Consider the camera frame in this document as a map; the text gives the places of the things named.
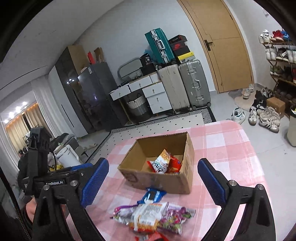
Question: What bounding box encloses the white dotted rug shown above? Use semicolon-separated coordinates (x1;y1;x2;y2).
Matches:
87;107;216;164

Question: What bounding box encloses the group of scattered sneakers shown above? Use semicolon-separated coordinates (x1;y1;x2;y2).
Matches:
231;83;281;133

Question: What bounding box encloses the grey suitcase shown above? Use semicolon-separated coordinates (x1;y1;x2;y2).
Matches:
178;59;212;110

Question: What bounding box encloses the black tall cabinet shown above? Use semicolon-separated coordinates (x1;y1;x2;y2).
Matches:
55;46;93;135

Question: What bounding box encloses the small cardboard box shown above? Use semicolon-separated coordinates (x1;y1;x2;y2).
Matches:
266;97;286;117

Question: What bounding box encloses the black printed box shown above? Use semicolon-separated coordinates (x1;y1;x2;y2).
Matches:
140;53;154;67

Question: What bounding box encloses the wooden door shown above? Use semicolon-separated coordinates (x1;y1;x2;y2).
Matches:
177;0;255;94

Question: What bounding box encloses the beige curtain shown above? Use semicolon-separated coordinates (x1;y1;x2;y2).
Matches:
6;104;47;151

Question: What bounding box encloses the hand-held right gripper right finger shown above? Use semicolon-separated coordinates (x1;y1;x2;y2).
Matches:
197;158;277;241

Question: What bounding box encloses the white trash can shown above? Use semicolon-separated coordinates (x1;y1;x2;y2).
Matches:
57;145;79;168

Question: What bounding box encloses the wooden shoe rack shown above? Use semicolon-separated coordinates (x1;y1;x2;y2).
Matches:
261;29;296;116

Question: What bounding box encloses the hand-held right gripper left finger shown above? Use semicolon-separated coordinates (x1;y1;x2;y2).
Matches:
32;158;110;241

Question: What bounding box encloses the blue cookie packet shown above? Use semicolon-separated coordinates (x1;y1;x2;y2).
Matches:
137;188;167;205

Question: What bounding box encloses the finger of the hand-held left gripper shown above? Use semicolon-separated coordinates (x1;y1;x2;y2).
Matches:
33;163;93;188

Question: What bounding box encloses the grey white laundry basket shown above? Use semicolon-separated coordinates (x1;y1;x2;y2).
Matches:
122;93;152;122

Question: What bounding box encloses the white orange black-print snack packet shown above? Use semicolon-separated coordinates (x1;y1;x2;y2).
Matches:
147;148;172;174

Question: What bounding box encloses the purple candy packet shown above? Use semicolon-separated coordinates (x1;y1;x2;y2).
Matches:
113;205;139;225
159;203;196;234

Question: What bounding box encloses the pink checked tablecloth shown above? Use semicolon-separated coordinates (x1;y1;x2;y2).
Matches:
66;120;264;241

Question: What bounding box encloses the teal suitcase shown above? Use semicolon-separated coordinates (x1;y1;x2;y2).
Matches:
145;28;177;64

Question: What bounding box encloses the brown paper bag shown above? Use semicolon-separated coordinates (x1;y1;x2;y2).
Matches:
94;47;107;63

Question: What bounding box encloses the group of assorted shoes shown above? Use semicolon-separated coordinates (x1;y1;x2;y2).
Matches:
259;29;296;103

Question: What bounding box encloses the yellow black shoe box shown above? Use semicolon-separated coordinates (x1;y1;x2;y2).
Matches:
174;51;196;63

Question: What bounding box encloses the flat red snack packet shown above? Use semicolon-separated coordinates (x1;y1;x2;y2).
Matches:
135;233;171;241

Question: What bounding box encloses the arched mirror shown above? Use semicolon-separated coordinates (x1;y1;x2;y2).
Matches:
117;57;142;80

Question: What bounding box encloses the beige suitcase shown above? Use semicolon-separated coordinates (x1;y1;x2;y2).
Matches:
157;64;190;111

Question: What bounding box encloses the beige door mat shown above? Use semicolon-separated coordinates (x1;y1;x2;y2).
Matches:
228;88;257;112

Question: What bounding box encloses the black red shoe box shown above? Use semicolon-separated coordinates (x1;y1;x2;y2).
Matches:
171;43;189;56

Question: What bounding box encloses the white bin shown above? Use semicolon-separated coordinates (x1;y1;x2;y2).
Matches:
287;105;296;147

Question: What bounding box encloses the dark grey refrigerator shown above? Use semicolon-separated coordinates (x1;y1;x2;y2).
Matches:
77;62;127;131

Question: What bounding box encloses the white drawer cabinet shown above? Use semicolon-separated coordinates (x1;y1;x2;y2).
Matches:
109;72;173;115

